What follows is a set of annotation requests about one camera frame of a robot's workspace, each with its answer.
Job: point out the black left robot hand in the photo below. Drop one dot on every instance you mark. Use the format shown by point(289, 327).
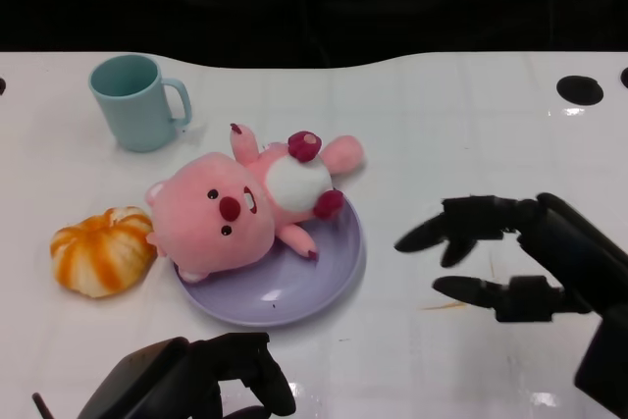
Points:
point(162, 380)

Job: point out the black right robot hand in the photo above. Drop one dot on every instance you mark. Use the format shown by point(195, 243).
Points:
point(564, 242)

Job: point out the pink plush beaver doll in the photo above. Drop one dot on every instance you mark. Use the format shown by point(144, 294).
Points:
point(196, 213)

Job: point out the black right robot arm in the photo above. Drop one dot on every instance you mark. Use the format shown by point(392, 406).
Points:
point(606, 365)

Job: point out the lavender round plate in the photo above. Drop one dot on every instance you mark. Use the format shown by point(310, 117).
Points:
point(294, 291)

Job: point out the peeled orange toy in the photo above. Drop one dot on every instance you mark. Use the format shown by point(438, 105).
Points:
point(98, 254)

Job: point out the large black table grommet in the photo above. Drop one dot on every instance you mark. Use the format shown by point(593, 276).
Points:
point(580, 89)

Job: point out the light teal mug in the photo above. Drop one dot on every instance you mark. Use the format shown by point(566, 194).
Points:
point(133, 115)

